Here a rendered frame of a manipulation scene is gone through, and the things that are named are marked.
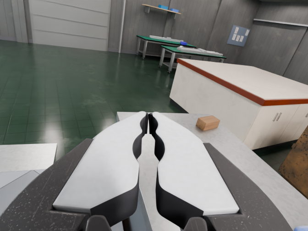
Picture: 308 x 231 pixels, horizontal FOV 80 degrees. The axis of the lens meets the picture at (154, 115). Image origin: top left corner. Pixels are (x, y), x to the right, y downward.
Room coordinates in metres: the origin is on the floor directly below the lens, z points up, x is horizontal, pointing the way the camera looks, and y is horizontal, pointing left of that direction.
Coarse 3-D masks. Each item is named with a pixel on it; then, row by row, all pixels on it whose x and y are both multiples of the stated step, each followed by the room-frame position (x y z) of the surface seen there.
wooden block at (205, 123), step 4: (204, 116) 0.93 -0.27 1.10; (208, 116) 0.94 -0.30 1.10; (212, 116) 0.95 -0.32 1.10; (200, 120) 0.89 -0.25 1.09; (204, 120) 0.89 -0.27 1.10; (208, 120) 0.90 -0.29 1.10; (212, 120) 0.91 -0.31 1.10; (216, 120) 0.92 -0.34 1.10; (196, 124) 0.90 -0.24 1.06; (200, 124) 0.88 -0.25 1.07; (204, 124) 0.86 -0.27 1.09; (208, 124) 0.87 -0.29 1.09; (212, 124) 0.89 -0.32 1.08; (216, 124) 0.92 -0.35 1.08; (200, 128) 0.87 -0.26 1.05; (204, 128) 0.86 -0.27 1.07; (208, 128) 0.88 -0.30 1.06; (212, 128) 0.90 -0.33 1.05
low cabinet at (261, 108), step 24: (192, 72) 3.34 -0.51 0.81; (216, 72) 3.14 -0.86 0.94; (240, 72) 3.65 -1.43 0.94; (264, 72) 4.36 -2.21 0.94; (192, 96) 3.19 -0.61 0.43; (216, 96) 2.76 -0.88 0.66; (240, 96) 2.44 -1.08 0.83; (264, 96) 2.29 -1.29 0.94; (288, 96) 2.57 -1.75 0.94; (240, 120) 2.32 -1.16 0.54; (264, 120) 2.29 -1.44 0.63; (288, 120) 2.63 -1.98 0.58; (264, 144) 2.48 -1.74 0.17
